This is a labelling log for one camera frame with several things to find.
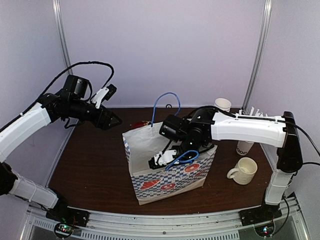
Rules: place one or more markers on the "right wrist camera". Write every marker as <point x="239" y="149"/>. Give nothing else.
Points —
<point x="162" y="159"/>

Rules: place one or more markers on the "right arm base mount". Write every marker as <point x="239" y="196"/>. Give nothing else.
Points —
<point x="262" y="221"/>

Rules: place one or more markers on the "white cup holding straws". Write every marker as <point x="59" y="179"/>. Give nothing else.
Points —
<point x="243" y="147"/>

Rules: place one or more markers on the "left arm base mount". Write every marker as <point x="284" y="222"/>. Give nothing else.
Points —
<point x="68" y="222"/>

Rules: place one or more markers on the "bundle of white wrapped straws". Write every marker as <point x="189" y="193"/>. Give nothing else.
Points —
<point x="252" y="112"/>

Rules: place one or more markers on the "red floral plate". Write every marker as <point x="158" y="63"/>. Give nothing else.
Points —
<point x="140" y="124"/>

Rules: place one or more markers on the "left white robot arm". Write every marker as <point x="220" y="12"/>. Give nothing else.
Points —
<point x="29" y="146"/>

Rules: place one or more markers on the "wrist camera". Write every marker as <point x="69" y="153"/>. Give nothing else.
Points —
<point x="104" y="94"/>
<point x="162" y="159"/>

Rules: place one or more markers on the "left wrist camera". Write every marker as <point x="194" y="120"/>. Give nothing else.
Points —
<point x="104" y="94"/>

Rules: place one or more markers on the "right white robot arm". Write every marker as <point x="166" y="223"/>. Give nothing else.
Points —
<point x="210" y="123"/>

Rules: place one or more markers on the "blue checkered paper bag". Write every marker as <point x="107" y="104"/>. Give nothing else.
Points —
<point x="151" y="185"/>

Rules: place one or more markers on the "white ceramic mug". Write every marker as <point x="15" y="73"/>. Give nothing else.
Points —
<point x="244" y="171"/>

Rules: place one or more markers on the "stack of white paper cups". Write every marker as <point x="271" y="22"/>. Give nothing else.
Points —
<point x="223" y="104"/>

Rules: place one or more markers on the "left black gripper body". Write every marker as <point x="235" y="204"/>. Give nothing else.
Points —
<point x="97" y="120"/>

